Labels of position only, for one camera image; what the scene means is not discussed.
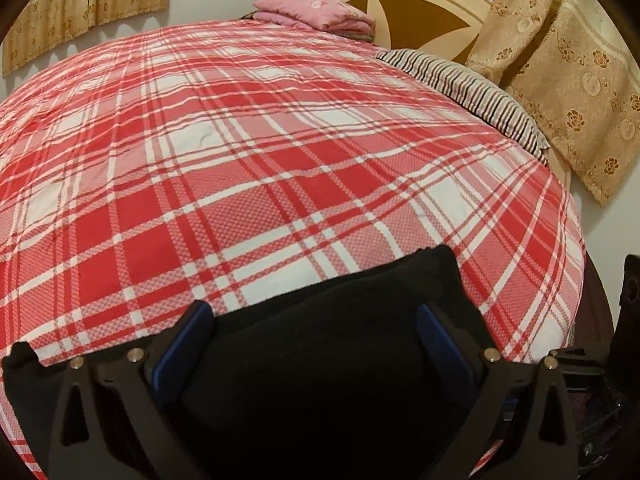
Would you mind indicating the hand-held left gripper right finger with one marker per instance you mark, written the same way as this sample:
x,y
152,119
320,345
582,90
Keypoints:
x,y
440,350

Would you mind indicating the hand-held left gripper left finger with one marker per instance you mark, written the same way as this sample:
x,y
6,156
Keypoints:
x,y
180,355

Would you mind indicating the black pants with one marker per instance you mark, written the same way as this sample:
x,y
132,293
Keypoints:
x,y
320,360

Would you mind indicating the red plaid bed sheet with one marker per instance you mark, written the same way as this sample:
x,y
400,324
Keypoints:
x,y
240,160

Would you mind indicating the striped pillow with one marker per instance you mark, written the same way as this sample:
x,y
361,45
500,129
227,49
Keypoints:
x,y
480,95

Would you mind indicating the cream and brown headboard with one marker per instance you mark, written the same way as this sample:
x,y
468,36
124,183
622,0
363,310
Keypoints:
x,y
415,15

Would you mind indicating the pink folded blanket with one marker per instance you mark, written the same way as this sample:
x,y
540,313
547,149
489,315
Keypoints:
x,y
315,12

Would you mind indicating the dark brown bed frame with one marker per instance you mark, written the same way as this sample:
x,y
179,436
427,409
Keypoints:
x,y
600,305

